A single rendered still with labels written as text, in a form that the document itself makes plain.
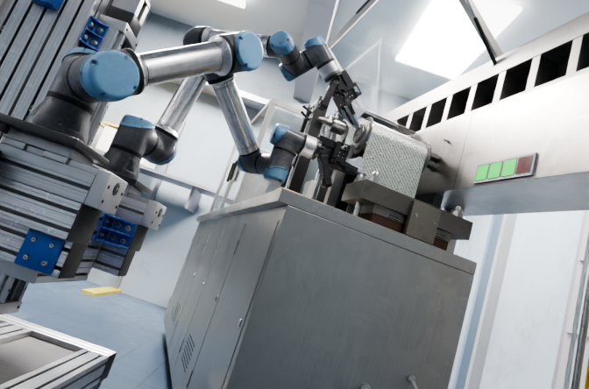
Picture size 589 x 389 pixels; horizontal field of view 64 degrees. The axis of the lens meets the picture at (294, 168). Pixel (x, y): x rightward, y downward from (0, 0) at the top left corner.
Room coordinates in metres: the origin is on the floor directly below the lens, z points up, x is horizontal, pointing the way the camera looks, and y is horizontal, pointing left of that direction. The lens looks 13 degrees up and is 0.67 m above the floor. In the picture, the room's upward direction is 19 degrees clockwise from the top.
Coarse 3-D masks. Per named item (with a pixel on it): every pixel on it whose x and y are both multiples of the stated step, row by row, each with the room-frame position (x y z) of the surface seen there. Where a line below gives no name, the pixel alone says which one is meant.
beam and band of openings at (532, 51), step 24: (576, 24) 1.19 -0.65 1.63; (528, 48) 1.37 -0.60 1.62; (552, 48) 1.26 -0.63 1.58; (576, 48) 1.17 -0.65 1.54; (480, 72) 1.60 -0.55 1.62; (504, 72) 1.46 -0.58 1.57; (528, 72) 1.43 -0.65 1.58; (552, 72) 1.32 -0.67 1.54; (576, 72) 1.15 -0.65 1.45; (432, 96) 1.90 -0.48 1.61; (456, 96) 1.75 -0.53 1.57; (480, 96) 1.61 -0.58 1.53; (504, 96) 1.46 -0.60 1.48; (408, 120) 2.07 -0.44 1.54; (432, 120) 1.90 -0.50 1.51
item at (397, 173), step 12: (372, 156) 1.60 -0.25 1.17; (384, 156) 1.61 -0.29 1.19; (396, 156) 1.62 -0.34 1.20; (372, 168) 1.60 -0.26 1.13; (384, 168) 1.61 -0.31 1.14; (396, 168) 1.62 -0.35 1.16; (408, 168) 1.63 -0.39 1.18; (420, 168) 1.64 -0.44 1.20; (384, 180) 1.61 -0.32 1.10; (396, 180) 1.62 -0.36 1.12; (408, 180) 1.63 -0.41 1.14; (408, 192) 1.64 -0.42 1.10
